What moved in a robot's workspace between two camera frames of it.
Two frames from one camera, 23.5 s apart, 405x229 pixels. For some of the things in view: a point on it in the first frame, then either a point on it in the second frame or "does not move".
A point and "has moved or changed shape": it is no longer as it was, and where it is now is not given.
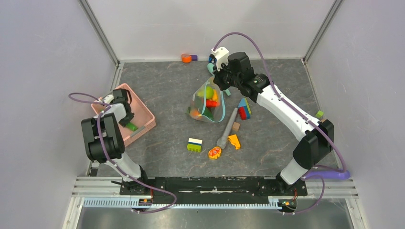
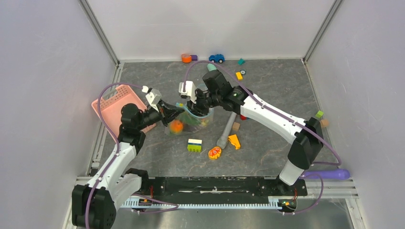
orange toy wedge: [233, 140] does not move
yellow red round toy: [215, 153] does not move
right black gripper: [217, 79] → [200, 110]
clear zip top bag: [207, 103] has moved or changed shape
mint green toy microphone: [210, 68] does not move
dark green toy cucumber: [208, 113] → [192, 120]
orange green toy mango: [195, 113] → [176, 126]
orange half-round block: [186, 58] does not move
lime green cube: [319, 114] does not move
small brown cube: [236, 126] does not move
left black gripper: [123, 122] → [168, 112]
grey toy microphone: [221, 143] does not move
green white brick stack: [194, 145] does not move
